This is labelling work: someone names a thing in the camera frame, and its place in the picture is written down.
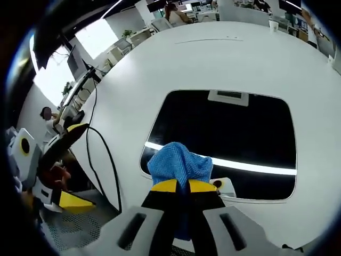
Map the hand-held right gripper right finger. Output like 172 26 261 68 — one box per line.
187 179 283 256

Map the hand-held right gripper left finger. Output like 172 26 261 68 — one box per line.
100 178 178 256

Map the blue cleaning cloth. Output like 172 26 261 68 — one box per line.
147 141 214 241

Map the person's left hand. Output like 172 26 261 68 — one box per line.
42 162 72 192

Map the grey desk monitor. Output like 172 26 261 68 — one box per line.
66 44 89 78

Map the grey office chair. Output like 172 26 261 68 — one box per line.
116 38 133 53

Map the black cable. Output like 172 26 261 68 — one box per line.
86 76 123 213

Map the table cable slot cover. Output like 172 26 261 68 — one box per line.
174 37 245 45

